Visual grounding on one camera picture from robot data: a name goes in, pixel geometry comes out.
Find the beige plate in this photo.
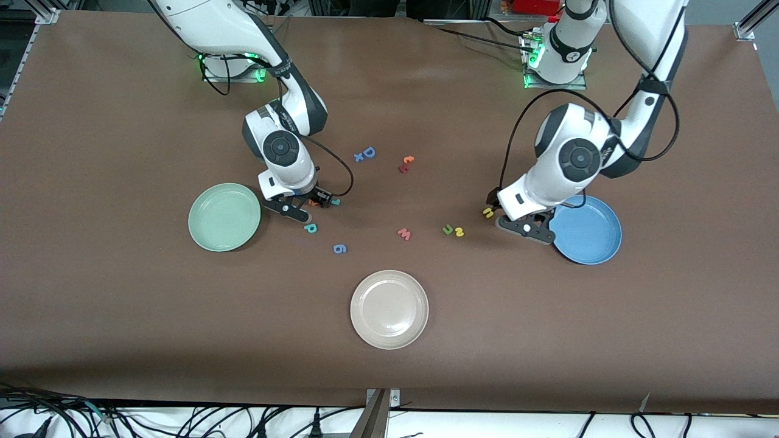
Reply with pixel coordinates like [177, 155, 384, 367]
[350, 270, 430, 350]

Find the metal clamp plate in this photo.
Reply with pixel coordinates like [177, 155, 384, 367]
[365, 388, 401, 409]

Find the brown table cover sheet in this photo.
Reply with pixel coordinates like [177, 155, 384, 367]
[0, 11, 779, 414]

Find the aluminium beam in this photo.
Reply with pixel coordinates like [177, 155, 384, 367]
[347, 389, 390, 438]

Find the teal cable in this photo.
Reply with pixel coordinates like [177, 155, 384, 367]
[82, 400, 116, 425]

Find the blue plate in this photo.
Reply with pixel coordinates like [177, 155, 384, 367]
[550, 195, 623, 265]

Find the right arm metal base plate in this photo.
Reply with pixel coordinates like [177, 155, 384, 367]
[203, 55, 267, 83]

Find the red box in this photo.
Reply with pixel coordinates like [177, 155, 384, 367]
[513, 0, 562, 16]

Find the light green plate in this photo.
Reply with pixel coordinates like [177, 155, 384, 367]
[188, 183, 264, 252]

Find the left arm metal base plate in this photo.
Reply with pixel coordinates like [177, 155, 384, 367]
[523, 30, 588, 91]

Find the black connector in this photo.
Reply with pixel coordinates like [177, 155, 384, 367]
[12, 417, 52, 438]

